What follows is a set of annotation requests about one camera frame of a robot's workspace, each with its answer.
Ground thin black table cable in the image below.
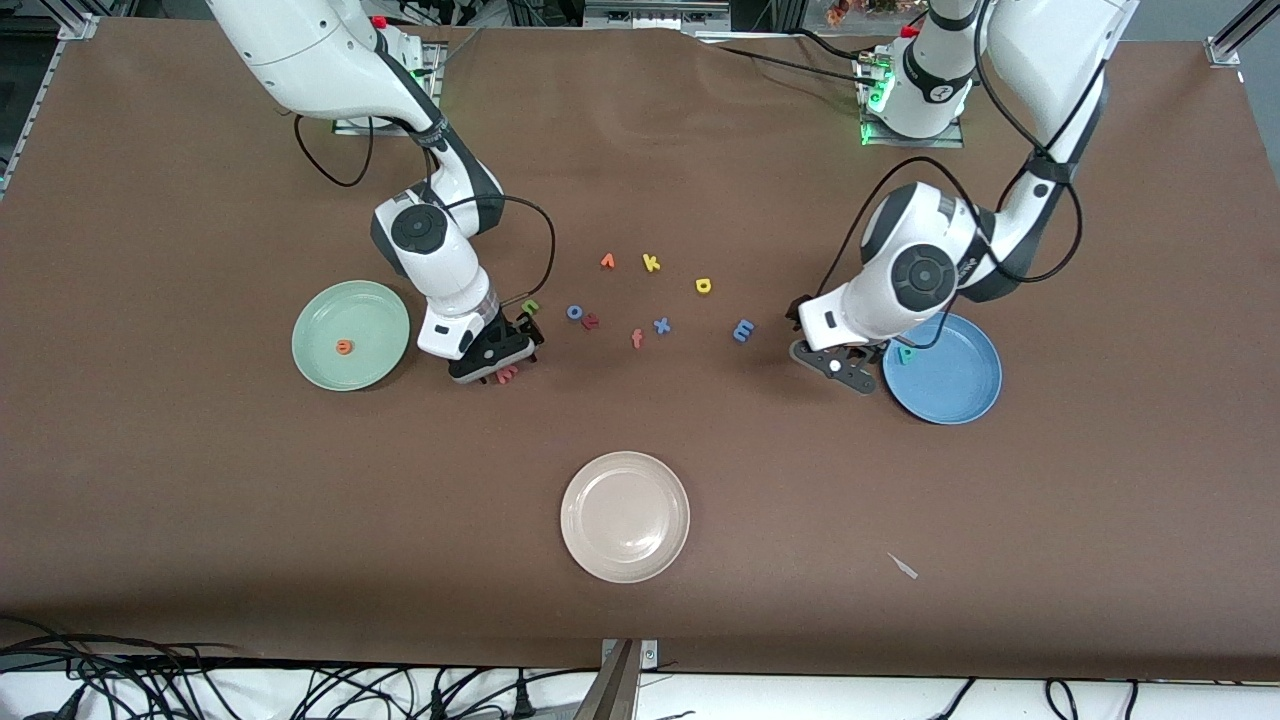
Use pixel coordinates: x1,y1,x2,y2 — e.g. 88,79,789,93
793,28,873,66
714,44,883,89

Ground pale green plate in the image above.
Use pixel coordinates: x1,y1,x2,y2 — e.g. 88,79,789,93
291,280,412,392

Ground beige plate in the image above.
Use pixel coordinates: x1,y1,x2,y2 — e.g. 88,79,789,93
560,451,692,585

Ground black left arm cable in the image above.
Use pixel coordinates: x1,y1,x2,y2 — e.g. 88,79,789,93
822,0,1086,353

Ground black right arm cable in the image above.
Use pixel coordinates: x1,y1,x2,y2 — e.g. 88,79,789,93
293,112,557,313

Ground grey metal frame block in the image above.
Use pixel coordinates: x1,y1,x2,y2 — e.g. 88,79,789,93
583,0,733,31

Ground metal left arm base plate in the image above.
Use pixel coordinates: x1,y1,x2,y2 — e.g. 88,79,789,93
858,58,966,149

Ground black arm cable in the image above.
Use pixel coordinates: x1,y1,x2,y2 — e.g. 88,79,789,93
293,112,557,313
822,0,1086,353

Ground blue plate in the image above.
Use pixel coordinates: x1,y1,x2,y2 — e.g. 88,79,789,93
881,312,1003,426

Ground metal table clamp bracket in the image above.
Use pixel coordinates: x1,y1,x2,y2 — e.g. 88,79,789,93
573,638,660,720

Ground brown table cover sheet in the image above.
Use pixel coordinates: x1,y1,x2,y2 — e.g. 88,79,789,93
0,18,1280,683

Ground tangled black floor cables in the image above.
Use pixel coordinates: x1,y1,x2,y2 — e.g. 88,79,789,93
0,615,601,720

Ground aluminium frame profile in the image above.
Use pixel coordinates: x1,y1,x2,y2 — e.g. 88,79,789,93
1205,0,1280,69
0,0,106,201

